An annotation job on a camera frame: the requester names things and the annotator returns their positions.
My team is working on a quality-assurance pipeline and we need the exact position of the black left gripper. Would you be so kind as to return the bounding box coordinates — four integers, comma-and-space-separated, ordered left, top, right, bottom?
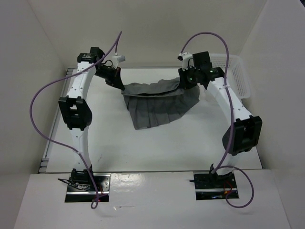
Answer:
94, 65, 125, 90

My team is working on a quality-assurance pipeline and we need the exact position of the grey skirt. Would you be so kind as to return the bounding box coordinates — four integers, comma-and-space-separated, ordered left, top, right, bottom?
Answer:
122, 78, 200, 130

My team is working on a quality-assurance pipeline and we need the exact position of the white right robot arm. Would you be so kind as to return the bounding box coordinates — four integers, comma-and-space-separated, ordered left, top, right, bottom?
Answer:
178, 52, 263, 187

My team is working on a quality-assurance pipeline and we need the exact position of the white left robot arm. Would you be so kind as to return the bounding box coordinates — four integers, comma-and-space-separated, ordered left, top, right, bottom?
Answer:
58, 47, 125, 191

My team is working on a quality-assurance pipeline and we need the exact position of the white plastic mesh basket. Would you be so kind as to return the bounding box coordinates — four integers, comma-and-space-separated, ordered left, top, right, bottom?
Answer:
210, 53, 251, 100

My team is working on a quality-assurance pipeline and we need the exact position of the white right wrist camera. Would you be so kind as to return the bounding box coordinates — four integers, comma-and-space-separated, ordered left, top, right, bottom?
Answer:
177, 52, 194, 71

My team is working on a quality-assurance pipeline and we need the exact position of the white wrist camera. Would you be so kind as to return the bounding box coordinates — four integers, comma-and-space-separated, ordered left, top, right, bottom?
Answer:
177, 52, 194, 71
112, 54, 126, 69

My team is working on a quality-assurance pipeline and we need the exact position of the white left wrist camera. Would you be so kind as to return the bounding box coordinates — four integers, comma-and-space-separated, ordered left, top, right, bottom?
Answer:
112, 54, 126, 69

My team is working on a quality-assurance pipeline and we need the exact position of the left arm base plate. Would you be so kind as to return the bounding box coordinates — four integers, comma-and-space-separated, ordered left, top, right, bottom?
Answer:
58, 174, 111, 203

